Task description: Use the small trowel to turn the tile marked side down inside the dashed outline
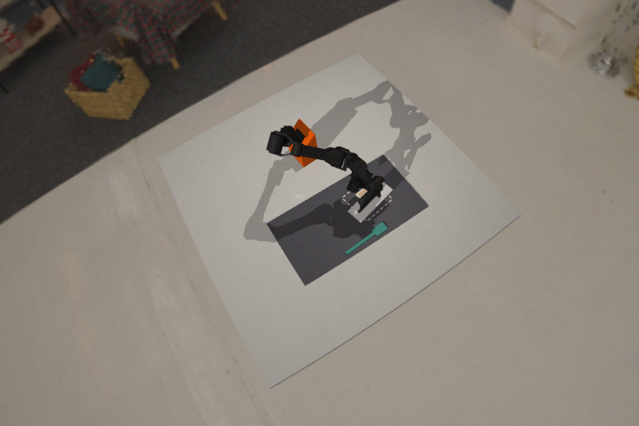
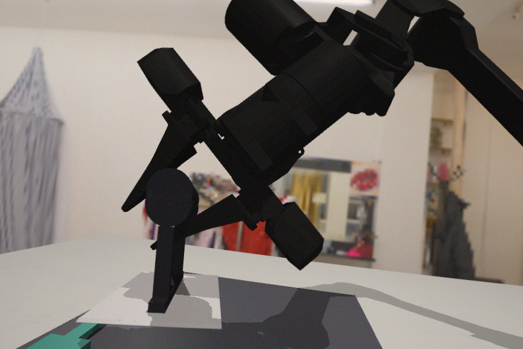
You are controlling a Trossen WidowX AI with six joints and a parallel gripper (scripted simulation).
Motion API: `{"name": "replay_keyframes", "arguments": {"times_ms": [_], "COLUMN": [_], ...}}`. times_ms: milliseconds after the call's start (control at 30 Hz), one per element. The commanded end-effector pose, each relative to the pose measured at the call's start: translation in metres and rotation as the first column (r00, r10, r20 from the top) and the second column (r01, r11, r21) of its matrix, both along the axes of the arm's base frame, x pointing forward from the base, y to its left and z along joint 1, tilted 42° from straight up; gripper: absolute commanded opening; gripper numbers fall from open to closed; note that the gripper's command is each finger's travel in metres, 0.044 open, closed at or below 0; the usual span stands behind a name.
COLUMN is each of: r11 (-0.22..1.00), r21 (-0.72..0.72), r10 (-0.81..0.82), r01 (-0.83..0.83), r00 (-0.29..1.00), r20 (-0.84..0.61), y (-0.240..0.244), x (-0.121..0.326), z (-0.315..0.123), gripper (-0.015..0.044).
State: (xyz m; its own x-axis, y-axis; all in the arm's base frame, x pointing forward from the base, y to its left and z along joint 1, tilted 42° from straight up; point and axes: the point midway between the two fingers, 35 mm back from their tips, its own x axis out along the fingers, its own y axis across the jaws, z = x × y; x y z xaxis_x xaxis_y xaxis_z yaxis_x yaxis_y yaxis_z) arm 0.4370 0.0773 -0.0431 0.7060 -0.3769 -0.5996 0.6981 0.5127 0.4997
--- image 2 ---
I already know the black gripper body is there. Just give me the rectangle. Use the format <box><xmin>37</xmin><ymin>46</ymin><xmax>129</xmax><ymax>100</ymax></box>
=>
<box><xmin>137</xmin><ymin>47</ymin><xmax>325</xmax><ymax>271</ymax></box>

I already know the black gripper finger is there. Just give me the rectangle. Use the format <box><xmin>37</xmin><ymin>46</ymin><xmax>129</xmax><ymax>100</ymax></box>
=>
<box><xmin>174</xmin><ymin>194</ymin><xmax>258</xmax><ymax>242</ymax></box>
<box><xmin>122</xmin><ymin>110</ymin><xmax>197</xmax><ymax>212</ymax></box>

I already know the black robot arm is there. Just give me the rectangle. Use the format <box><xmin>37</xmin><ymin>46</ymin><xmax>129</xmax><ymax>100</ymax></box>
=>
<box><xmin>225</xmin><ymin>0</ymin><xmax>523</xmax><ymax>146</ymax></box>

